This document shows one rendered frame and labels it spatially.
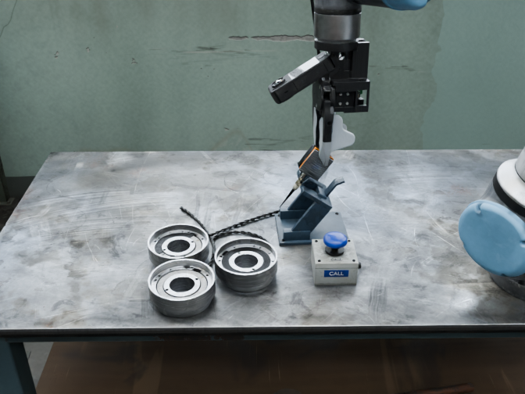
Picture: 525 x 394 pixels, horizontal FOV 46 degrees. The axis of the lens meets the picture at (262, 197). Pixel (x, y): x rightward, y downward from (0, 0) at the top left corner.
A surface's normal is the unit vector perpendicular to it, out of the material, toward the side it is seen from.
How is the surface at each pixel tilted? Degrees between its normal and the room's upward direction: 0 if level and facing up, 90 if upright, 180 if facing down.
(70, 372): 0
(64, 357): 0
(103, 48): 90
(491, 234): 97
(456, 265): 0
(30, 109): 90
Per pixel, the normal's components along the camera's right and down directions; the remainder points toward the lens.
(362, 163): 0.00, -0.86
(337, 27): -0.04, 0.43
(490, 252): -0.76, 0.44
